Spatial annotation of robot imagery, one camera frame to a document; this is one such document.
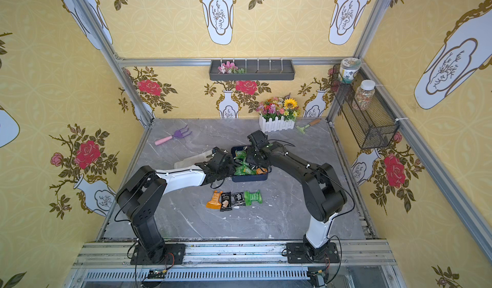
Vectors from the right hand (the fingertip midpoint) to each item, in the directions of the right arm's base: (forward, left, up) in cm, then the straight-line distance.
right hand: (256, 156), depth 94 cm
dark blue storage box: (-9, +5, -6) cm, 12 cm away
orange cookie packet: (-21, +18, -8) cm, 29 cm away
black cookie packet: (-20, +7, -6) cm, 22 cm away
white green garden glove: (0, +34, -7) cm, 35 cm away
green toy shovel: (+30, -34, -8) cm, 46 cm away
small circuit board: (-48, +36, -10) cm, 61 cm away
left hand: (-3, +14, -5) cm, 15 cm away
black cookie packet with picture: (-20, +13, -7) cm, 25 cm away
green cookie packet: (-18, +2, -7) cm, 20 cm away
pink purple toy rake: (+20, +47, -8) cm, 52 cm away
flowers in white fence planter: (+25, -11, +4) cm, 28 cm away
